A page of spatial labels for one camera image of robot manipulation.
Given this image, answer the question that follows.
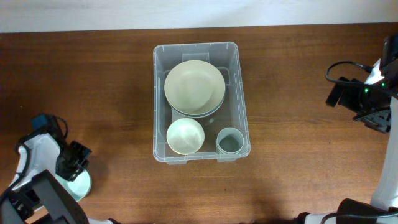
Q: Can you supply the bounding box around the white bowl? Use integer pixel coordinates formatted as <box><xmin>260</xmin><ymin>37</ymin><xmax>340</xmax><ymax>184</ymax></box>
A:
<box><xmin>166</xmin><ymin>118</ymin><xmax>205</xmax><ymax>155</ymax></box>

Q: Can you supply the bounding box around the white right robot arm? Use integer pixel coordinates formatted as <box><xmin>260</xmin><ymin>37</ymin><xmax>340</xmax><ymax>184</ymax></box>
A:
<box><xmin>293</xmin><ymin>55</ymin><xmax>397</xmax><ymax>224</ymax></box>

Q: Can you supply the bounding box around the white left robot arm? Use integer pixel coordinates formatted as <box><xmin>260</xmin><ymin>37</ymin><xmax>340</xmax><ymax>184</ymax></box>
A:
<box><xmin>1</xmin><ymin>134</ymin><xmax>117</xmax><ymax>224</ymax></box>

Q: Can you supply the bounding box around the grey cup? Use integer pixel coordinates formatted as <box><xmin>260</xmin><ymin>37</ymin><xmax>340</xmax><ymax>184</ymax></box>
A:
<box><xmin>216</xmin><ymin>127</ymin><xmax>244</xmax><ymax>154</ymax></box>

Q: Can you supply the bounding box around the light green bowl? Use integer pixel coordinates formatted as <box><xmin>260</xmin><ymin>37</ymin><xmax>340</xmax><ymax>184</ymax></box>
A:
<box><xmin>55</xmin><ymin>170</ymin><xmax>92</xmax><ymax>202</ymax></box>

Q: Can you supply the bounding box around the clear plastic storage container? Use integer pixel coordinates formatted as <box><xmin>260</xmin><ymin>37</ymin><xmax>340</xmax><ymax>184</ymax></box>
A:
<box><xmin>153</xmin><ymin>42</ymin><xmax>251</xmax><ymax>164</ymax></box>

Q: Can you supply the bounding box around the blue bowl plate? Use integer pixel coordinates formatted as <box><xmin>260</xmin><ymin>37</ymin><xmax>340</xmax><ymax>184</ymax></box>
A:
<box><xmin>171</xmin><ymin>96</ymin><xmax>225</xmax><ymax>118</ymax></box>

